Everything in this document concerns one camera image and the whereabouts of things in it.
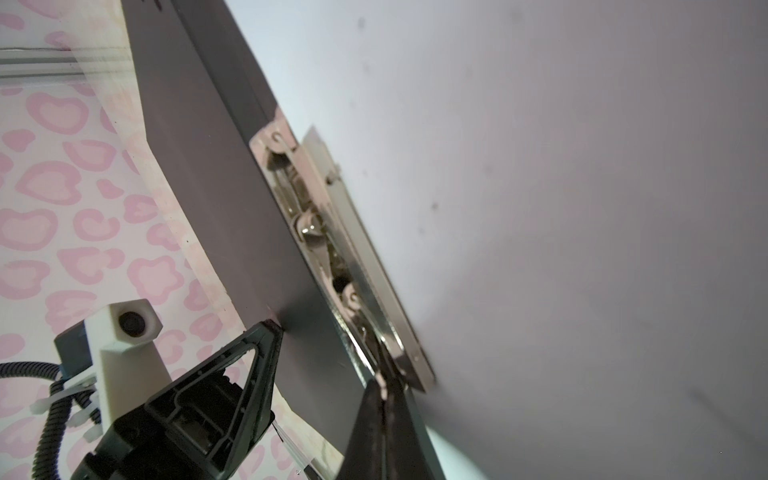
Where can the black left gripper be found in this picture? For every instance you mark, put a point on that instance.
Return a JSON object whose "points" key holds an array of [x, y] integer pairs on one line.
{"points": [[203, 425]]}

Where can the red folder black inside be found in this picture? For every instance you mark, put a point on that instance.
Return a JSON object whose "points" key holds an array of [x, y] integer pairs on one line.
{"points": [[273, 217]]}

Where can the left corner aluminium post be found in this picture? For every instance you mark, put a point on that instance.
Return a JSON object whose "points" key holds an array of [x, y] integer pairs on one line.
{"points": [[19, 64]]}

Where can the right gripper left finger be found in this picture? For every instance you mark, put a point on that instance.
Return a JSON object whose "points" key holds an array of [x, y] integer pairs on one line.
{"points": [[364, 456]]}

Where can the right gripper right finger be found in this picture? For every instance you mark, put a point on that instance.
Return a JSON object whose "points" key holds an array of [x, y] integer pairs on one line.
{"points": [[408, 452]]}

